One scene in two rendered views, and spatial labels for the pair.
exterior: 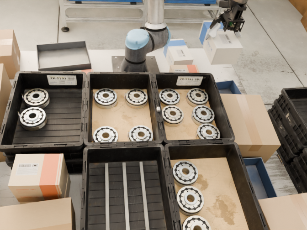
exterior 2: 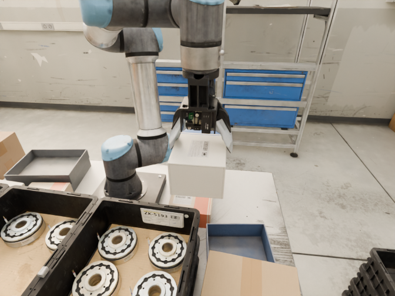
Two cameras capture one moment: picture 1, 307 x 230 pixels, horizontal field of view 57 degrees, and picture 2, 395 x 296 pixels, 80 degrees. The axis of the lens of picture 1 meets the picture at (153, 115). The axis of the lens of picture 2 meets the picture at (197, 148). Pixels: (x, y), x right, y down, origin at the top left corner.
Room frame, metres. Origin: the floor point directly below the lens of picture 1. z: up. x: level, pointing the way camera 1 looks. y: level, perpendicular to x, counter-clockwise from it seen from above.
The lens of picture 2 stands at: (0.67, -0.42, 1.42)
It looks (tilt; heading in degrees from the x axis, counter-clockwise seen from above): 33 degrees down; 25
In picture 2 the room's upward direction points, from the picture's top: straight up
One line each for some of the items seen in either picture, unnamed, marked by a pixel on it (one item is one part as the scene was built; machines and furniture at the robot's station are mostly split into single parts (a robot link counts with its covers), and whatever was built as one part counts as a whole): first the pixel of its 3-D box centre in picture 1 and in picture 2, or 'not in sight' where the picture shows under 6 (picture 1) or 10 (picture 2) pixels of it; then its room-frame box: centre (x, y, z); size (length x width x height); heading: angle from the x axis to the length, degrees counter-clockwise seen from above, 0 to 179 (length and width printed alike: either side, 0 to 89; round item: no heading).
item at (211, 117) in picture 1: (203, 113); (154, 293); (0.87, -0.23, 0.86); 0.10 x 0.10 x 0.01
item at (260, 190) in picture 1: (251, 181); not in sight; (0.63, -0.48, 0.74); 0.20 x 0.15 x 0.07; 15
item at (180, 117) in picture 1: (172, 114); (95, 281); (0.83, -0.08, 0.86); 0.10 x 0.10 x 0.01
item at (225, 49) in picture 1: (219, 42); (200, 155); (1.10, -0.23, 1.09); 0.20 x 0.12 x 0.09; 19
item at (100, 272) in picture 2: (172, 113); (95, 280); (0.83, -0.08, 0.86); 0.05 x 0.05 x 0.01
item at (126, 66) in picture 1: (134, 63); (122, 180); (1.19, 0.16, 0.80); 0.15 x 0.15 x 0.10
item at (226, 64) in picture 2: not in sight; (220, 64); (2.72, 0.30, 0.91); 1.70 x 0.10 x 0.05; 109
